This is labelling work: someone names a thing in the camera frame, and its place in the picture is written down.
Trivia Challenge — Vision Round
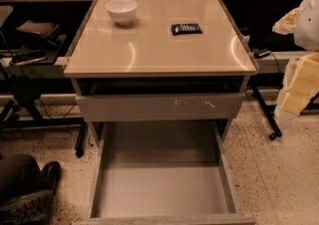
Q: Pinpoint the grey drawer cabinet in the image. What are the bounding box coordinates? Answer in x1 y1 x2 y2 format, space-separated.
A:
64 0 257 140

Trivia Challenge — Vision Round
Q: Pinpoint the grey top drawer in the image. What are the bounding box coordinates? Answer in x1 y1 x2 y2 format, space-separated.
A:
72 79 244 122

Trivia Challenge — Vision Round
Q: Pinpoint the white ceramic bowl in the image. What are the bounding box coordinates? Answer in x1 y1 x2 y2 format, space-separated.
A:
105 0 138 25

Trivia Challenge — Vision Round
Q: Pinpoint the dark blue snack packet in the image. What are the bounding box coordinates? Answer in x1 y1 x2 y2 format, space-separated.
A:
170 23 202 36

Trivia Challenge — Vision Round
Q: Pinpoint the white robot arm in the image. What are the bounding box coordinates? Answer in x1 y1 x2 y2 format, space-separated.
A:
272 0 319 117

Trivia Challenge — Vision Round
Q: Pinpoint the black boot lower left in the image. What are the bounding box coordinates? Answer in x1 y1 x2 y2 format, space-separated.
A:
0 161 61 225

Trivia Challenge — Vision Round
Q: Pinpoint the dark trouser leg left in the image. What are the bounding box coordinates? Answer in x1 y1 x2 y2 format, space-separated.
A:
0 153 41 202

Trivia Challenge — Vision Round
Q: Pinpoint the black power adapter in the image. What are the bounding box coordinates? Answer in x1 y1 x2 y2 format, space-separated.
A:
253 49 270 59

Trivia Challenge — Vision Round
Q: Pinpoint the grey drawer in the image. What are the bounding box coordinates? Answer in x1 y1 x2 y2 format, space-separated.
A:
72 79 244 122
73 120 256 225

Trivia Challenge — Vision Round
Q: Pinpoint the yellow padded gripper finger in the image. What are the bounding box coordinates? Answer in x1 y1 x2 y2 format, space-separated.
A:
272 8 298 35
275 53 319 116

